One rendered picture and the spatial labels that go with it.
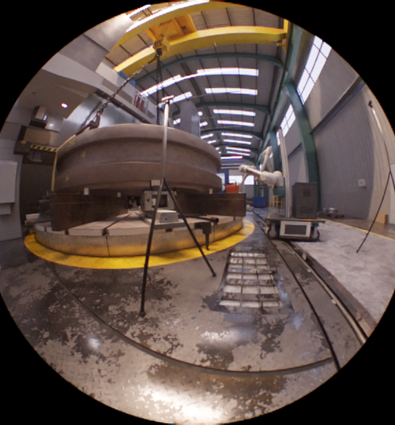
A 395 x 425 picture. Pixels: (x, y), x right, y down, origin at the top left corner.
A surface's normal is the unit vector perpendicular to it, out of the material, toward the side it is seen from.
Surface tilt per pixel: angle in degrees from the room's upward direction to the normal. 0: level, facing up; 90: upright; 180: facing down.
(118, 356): 0
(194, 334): 0
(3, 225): 90
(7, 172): 90
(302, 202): 90
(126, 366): 0
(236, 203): 90
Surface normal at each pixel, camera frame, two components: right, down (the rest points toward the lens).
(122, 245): 0.35, 0.07
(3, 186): 0.95, 0.02
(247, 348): -0.01, -1.00
